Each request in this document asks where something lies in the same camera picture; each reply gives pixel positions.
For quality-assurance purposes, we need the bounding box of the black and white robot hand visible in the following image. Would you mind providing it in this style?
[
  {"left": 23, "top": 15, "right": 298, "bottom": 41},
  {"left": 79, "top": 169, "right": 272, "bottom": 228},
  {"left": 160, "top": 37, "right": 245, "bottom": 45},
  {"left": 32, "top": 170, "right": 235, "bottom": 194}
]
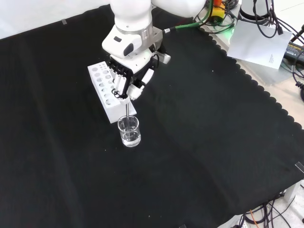
[{"left": 105, "top": 50, "right": 160, "bottom": 104}]

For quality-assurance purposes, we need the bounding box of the clear glass rod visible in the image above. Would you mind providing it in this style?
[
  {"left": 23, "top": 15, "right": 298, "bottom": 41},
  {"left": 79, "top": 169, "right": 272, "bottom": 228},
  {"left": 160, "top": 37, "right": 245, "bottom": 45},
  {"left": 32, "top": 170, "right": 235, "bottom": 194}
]
[{"left": 125, "top": 101, "right": 132, "bottom": 134}]

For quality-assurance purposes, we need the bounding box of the white test tube rack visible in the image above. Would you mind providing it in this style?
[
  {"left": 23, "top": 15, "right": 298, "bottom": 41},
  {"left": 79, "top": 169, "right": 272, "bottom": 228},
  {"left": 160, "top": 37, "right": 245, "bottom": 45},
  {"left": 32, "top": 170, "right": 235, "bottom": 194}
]
[{"left": 87, "top": 61, "right": 137, "bottom": 124}]

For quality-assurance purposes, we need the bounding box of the small clear glass beaker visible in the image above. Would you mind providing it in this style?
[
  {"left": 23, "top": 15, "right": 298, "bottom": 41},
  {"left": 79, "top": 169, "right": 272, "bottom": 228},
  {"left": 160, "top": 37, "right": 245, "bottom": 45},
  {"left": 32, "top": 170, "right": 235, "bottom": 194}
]
[{"left": 117, "top": 114, "right": 142, "bottom": 148}]

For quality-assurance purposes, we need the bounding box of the black bench cloth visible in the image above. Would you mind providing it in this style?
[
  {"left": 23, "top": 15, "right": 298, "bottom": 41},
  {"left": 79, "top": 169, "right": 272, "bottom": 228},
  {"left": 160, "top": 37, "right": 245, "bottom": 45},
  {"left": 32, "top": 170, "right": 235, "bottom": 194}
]
[{"left": 0, "top": 5, "right": 304, "bottom": 228}]

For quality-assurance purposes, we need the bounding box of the yellow emergency stop button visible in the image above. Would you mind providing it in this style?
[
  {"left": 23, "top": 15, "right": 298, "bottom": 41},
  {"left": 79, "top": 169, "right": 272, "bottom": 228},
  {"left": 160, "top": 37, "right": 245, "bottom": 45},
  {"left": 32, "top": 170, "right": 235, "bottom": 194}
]
[{"left": 209, "top": 0, "right": 226, "bottom": 25}]

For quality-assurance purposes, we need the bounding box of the white paper sheet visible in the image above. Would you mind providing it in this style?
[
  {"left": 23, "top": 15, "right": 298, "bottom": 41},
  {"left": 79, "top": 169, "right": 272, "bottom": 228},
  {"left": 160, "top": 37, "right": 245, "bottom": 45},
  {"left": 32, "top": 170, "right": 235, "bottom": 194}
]
[{"left": 227, "top": 22, "right": 294, "bottom": 70}]

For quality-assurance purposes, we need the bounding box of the pale grey board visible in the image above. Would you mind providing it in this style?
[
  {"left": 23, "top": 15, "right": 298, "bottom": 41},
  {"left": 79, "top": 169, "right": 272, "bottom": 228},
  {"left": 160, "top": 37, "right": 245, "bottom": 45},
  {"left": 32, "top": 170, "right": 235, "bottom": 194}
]
[{"left": 194, "top": 9, "right": 298, "bottom": 87}]

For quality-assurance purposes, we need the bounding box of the black power adapter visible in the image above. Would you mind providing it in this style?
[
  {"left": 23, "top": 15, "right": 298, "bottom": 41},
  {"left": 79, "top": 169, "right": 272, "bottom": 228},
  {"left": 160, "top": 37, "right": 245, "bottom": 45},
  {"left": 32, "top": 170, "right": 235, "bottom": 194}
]
[{"left": 284, "top": 40, "right": 304, "bottom": 63}]

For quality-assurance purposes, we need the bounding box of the green cable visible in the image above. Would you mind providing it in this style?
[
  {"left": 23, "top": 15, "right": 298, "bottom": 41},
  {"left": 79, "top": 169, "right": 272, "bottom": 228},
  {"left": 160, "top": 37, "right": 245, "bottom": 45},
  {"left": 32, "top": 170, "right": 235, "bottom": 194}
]
[{"left": 163, "top": 0, "right": 236, "bottom": 34}]

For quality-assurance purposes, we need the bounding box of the black cable loop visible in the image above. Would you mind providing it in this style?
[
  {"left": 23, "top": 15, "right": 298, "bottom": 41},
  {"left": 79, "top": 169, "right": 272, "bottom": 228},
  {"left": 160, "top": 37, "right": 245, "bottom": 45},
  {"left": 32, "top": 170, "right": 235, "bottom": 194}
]
[{"left": 193, "top": 0, "right": 238, "bottom": 33}]

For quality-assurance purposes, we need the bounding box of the black cable with plug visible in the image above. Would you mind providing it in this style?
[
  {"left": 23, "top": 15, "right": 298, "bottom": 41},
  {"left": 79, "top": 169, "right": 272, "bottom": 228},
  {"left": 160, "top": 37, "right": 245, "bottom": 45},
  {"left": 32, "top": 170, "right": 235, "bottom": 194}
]
[{"left": 251, "top": 0, "right": 283, "bottom": 38}]

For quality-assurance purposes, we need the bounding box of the orange cable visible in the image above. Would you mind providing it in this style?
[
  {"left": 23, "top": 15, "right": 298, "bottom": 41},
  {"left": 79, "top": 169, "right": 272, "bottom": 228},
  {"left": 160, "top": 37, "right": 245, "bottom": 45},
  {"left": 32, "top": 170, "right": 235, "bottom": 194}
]
[{"left": 249, "top": 209, "right": 260, "bottom": 225}]

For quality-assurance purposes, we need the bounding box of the black floor cable bundle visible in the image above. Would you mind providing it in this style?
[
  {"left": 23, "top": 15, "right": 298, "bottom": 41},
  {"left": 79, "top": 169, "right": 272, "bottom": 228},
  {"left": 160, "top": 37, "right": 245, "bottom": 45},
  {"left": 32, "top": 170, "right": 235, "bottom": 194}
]
[{"left": 242, "top": 193, "right": 304, "bottom": 228}]

